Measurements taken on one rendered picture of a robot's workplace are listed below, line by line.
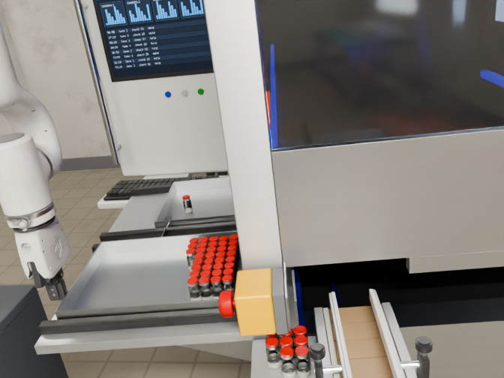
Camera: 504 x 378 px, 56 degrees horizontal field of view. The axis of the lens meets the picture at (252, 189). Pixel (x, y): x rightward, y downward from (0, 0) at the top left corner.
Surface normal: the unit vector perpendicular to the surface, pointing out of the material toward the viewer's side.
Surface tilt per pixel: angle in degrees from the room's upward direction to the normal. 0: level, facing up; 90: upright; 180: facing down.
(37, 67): 90
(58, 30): 90
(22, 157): 90
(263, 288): 0
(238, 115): 90
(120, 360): 0
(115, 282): 0
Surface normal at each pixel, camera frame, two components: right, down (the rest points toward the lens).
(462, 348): -0.04, 0.40
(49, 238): 0.98, -0.11
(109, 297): -0.11, -0.91
